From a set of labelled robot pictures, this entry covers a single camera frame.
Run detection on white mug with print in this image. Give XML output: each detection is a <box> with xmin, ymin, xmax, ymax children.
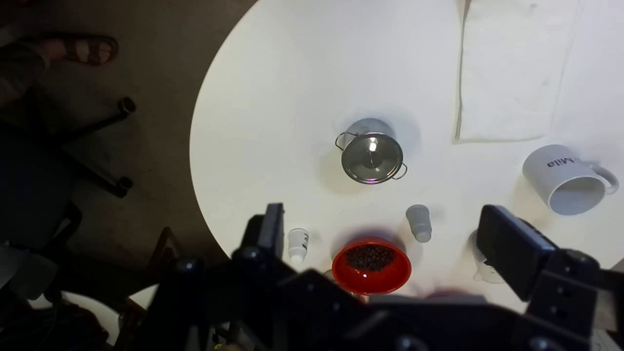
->
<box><xmin>521</xmin><ymin>143</ymin><xmax>620</xmax><ymax>219</ymax></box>

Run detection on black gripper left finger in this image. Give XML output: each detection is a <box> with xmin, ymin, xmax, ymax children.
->
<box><xmin>250</xmin><ymin>201</ymin><xmax>289</xmax><ymax>262</ymax></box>

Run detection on white towel with red stripes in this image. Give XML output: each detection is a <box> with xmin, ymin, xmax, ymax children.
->
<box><xmin>454</xmin><ymin>0</ymin><xmax>585</xmax><ymax>145</ymax></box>

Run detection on small grey cup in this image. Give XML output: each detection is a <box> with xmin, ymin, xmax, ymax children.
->
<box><xmin>404</xmin><ymin>203</ymin><xmax>435</xmax><ymax>246</ymax></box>

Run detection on small white shaker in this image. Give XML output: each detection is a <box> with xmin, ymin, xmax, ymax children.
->
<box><xmin>285</xmin><ymin>227</ymin><xmax>312</xmax><ymax>268</ymax></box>

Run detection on black office chair base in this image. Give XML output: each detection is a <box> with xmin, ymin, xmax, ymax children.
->
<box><xmin>25</xmin><ymin>96</ymin><xmax>138</xmax><ymax>201</ymax></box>

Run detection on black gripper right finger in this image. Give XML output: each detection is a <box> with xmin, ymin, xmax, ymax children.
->
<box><xmin>476</xmin><ymin>203</ymin><xmax>562</xmax><ymax>303</ymax></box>

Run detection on red bowl with dark contents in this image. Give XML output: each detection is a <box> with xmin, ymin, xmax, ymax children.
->
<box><xmin>329</xmin><ymin>236</ymin><xmax>413</xmax><ymax>297</ymax></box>

